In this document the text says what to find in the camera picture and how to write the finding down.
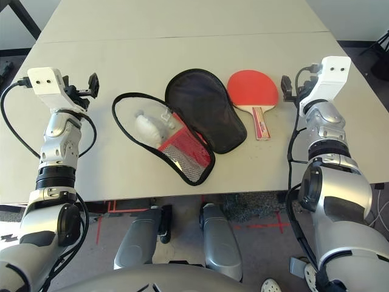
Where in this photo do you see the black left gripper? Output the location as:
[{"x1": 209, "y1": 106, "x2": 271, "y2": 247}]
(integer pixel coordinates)
[{"x1": 62, "y1": 72, "x2": 100, "y2": 112}]

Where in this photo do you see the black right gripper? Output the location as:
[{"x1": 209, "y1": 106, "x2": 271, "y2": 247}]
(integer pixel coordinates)
[{"x1": 281, "y1": 75, "x2": 319, "y2": 106}]

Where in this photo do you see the red ping-pong paddle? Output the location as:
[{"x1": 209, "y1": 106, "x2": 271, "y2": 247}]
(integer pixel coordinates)
[{"x1": 227, "y1": 69, "x2": 280, "y2": 142}]

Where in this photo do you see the red black paddle case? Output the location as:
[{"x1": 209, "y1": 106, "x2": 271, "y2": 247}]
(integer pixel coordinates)
[{"x1": 111, "y1": 68, "x2": 247, "y2": 187}]

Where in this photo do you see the black foam floor mat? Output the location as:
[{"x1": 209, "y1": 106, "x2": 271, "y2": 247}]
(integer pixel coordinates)
[{"x1": 0, "y1": 60, "x2": 15, "y2": 80}]

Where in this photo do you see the black tripod stand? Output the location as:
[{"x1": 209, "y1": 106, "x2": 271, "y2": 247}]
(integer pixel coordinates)
[{"x1": 360, "y1": 30, "x2": 389, "y2": 80}]

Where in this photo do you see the grey speckled puzzle mat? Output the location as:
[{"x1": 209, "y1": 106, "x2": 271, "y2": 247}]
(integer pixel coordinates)
[{"x1": 0, "y1": 209, "x2": 19, "y2": 244}]

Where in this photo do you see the grey left robot leg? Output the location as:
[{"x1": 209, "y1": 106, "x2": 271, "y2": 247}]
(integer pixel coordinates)
[{"x1": 114, "y1": 204, "x2": 174, "y2": 271}]

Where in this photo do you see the grey robot leg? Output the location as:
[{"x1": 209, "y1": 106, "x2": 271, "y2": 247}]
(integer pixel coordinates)
[
  {"x1": 199, "y1": 203, "x2": 244, "y2": 282},
  {"x1": 114, "y1": 204, "x2": 174, "y2": 271}
]

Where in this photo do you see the grey right robot leg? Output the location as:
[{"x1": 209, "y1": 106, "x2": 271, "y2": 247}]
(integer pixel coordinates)
[{"x1": 199, "y1": 203, "x2": 244, "y2": 282}]

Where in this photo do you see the grey foot pedal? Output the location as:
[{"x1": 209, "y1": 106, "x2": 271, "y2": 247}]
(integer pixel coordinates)
[{"x1": 288, "y1": 257, "x2": 308, "y2": 276}]

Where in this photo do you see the white perforated shoe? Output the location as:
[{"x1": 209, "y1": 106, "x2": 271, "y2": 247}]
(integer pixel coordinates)
[
  {"x1": 303, "y1": 263, "x2": 319, "y2": 290},
  {"x1": 261, "y1": 277, "x2": 282, "y2": 292}
]

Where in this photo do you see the grey robot torso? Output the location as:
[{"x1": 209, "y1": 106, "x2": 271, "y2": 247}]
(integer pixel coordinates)
[{"x1": 57, "y1": 263, "x2": 265, "y2": 292}]

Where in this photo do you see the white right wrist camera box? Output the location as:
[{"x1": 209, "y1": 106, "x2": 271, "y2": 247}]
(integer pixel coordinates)
[{"x1": 299, "y1": 56, "x2": 352, "y2": 118}]

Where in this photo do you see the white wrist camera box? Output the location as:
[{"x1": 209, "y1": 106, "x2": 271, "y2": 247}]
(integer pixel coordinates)
[
  {"x1": 27, "y1": 66, "x2": 88, "y2": 112},
  {"x1": 299, "y1": 56, "x2": 352, "y2": 118}
]

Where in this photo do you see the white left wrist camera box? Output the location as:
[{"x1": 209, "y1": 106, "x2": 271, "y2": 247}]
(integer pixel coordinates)
[{"x1": 27, "y1": 66, "x2": 88, "y2": 112}]

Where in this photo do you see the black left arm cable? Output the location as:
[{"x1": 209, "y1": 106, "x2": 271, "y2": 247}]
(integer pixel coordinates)
[{"x1": 0, "y1": 77, "x2": 98, "y2": 292}]

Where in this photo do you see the black metal table frame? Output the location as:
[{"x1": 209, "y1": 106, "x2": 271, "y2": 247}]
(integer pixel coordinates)
[{"x1": 0, "y1": 0, "x2": 42, "y2": 40}]

